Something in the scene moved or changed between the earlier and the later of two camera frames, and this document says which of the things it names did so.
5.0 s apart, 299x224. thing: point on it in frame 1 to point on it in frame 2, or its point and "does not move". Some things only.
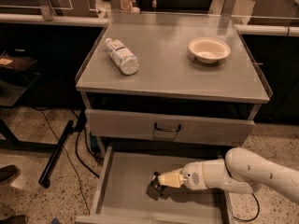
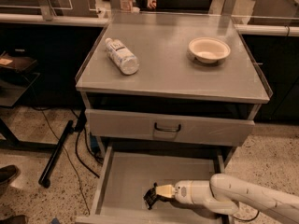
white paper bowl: (208, 49) does not move
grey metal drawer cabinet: (161, 91) does not move
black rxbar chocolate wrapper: (155, 183) to (150, 197)
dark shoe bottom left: (15, 219) does not move
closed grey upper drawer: (168, 128) does not move
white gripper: (192, 175) to (182, 191)
